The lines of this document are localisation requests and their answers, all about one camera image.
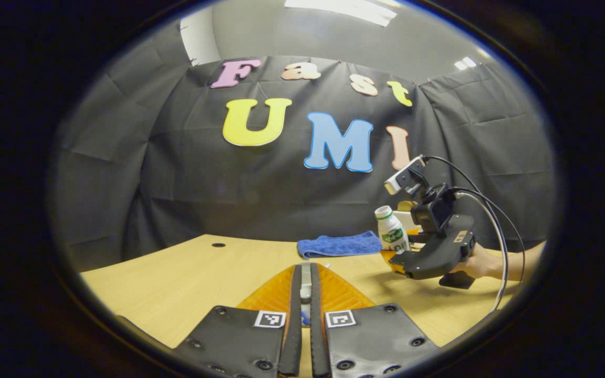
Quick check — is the white teacup lid blue print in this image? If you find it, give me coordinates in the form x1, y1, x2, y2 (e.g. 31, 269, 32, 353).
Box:
300, 262, 313, 326

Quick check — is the white water bottle green label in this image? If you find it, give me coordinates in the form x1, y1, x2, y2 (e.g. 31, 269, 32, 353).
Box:
374, 205, 411, 252

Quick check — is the white toaster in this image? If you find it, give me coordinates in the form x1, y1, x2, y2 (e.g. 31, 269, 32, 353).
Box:
394, 210, 423, 233

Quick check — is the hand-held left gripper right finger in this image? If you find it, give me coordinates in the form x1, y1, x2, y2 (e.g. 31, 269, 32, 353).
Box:
310, 262, 440, 378

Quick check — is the long ceiling light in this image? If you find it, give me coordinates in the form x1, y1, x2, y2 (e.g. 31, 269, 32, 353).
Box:
284, 0, 398, 27

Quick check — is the black cable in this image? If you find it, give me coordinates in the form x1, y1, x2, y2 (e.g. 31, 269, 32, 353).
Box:
421, 154, 527, 285

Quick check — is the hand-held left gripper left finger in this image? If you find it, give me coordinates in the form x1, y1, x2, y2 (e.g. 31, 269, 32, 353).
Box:
174, 264, 304, 378

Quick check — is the blue towel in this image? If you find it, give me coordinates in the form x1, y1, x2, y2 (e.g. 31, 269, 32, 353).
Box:
297, 230, 383, 260

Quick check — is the white cable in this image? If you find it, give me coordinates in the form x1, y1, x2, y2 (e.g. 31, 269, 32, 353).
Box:
456, 192, 509, 311

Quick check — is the black backdrop cloth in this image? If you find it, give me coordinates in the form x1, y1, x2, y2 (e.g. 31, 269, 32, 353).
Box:
52, 26, 556, 272

